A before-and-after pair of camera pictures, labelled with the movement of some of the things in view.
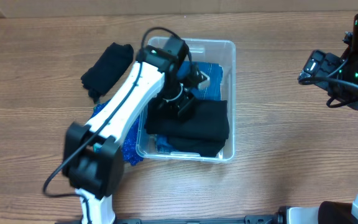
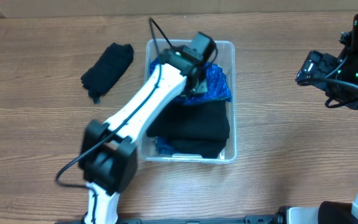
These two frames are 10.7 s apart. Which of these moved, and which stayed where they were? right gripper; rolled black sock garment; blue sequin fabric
Moved: blue sequin fabric
Stayed: rolled black sock garment; right gripper
